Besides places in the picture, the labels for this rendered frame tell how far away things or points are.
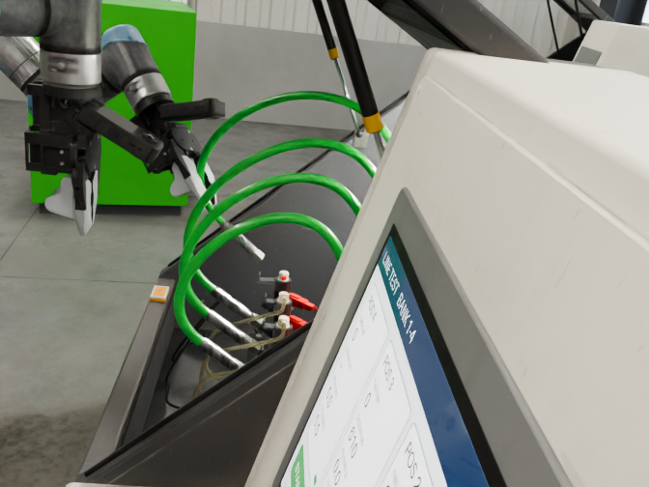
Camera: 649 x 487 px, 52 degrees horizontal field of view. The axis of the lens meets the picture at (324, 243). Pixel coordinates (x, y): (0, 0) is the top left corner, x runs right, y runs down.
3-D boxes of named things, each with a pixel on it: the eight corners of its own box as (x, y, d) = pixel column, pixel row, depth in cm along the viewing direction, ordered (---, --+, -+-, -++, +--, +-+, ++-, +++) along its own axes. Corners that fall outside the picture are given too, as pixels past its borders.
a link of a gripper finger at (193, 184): (187, 217, 118) (168, 172, 120) (211, 201, 116) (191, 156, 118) (176, 216, 116) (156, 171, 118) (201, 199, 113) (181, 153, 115)
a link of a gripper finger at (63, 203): (49, 231, 96) (47, 169, 93) (92, 235, 97) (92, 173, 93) (42, 239, 93) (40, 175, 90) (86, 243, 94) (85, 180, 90)
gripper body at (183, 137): (175, 178, 125) (148, 122, 126) (209, 153, 122) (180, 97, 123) (149, 177, 118) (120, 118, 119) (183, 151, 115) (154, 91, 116)
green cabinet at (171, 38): (176, 178, 522) (183, 2, 474) (186, 217, 446) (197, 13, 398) (43, 174, 493) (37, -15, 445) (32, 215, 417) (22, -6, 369)
